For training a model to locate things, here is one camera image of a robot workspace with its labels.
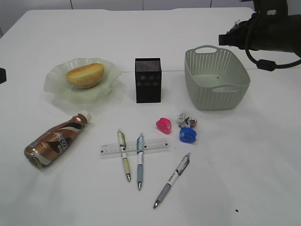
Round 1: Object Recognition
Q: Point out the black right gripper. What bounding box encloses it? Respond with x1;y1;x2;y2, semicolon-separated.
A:
218;15;280;51

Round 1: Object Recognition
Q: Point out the sugared bread roll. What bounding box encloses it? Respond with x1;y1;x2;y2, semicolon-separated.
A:
66;63;105;89

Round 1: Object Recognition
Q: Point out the blue paper piece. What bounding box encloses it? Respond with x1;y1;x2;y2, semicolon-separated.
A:
232;20;240;30

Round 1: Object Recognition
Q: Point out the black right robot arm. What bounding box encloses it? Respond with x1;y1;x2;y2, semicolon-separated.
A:
219;0;301;57

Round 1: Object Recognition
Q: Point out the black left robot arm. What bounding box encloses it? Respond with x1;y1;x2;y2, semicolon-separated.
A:
0;68;7;84

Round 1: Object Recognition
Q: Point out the green woven plastic basket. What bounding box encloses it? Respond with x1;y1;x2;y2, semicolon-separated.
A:
184;45;251;111

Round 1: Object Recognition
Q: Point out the black mesh pen holder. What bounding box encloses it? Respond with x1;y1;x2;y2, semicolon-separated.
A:
135;58;162;103

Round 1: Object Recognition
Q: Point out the blue pencil sharpener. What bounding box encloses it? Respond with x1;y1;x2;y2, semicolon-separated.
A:
179;128;197;144

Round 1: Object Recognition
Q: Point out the pink pencil sharpener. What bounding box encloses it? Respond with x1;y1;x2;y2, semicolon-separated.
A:
156;118;172;135

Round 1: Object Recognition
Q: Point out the grey grip white pen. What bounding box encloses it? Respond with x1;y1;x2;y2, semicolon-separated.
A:
153;153;191;209

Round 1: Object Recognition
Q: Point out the blue barrel pen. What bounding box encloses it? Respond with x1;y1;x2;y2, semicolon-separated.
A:
136;133;144;191

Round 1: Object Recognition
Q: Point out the green barrel pen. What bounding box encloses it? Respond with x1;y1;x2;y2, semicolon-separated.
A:
117;129;131;182

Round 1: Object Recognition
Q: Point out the pale green wavy glass plate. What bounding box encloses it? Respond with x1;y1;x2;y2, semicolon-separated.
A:
44;58;121;104

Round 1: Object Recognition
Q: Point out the crumpled white paper piece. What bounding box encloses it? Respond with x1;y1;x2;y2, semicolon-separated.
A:
177;111;197;128

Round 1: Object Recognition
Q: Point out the transparent plastic ruler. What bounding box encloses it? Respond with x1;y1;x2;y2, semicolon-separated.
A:
100;139;170;156

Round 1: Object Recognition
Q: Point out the brown Nescafe coffee bottle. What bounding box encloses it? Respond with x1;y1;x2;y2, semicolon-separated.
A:
24;111;92;169

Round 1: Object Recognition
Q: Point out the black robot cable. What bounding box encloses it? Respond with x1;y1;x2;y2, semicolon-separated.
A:
245;47;301;72

